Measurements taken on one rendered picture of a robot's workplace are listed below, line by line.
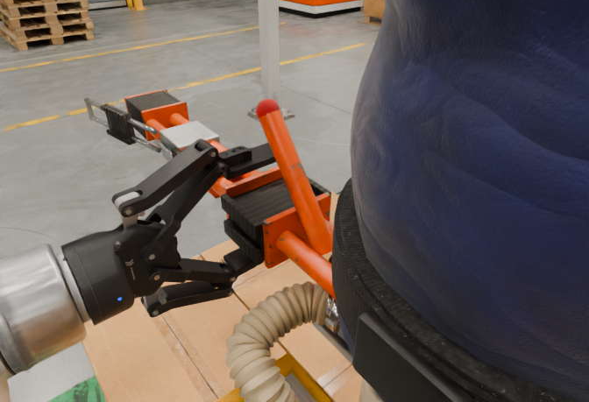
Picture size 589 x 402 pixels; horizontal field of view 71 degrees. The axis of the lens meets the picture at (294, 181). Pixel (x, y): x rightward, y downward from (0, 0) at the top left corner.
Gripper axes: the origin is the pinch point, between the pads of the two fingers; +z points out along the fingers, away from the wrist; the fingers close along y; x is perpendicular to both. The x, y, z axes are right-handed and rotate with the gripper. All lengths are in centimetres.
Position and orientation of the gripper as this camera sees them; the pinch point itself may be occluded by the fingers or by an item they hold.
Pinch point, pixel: (267, 203)
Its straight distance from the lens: 46.3
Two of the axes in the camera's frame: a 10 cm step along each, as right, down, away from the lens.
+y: 0.0, 8.5, 5.3
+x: 6.2, 4.2, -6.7
